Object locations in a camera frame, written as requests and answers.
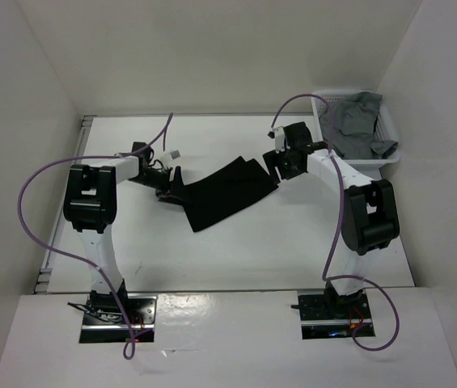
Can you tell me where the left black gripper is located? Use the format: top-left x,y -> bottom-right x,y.
129,167 -> 192,205

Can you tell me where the black skirt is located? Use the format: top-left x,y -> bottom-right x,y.
181,155 -> 281,234

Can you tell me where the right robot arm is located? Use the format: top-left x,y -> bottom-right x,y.
263,122 -> 400,318

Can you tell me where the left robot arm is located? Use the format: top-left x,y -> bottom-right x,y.
63,142 -> 189,323

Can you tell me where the grey skirt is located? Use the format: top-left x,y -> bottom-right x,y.
319,91 -> 398,160

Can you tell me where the white plastic basket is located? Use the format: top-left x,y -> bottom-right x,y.
311,88 -> 400,169

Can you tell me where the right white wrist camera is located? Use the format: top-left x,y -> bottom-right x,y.
268,126 -> 288,154

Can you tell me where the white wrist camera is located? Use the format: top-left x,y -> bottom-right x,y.
159,150 -> 180,168
268,126 -> 288,154

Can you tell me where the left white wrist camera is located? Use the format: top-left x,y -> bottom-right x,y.
159,150 -> 180,168

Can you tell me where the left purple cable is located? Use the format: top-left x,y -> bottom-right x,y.
17,112 -> 175,360

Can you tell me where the purple cable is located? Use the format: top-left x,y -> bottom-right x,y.
271,94 -> 400,352
17,112 -> 175,360

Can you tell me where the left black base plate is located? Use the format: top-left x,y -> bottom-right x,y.
67,293 -> 159,344

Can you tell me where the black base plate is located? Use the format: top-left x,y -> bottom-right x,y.
67,293 -> 159,344
290,289 -> 375,340

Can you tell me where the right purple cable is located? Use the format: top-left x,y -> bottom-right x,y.
271,94 -> 400,352

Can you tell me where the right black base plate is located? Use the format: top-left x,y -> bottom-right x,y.
290,289 -> 375,340

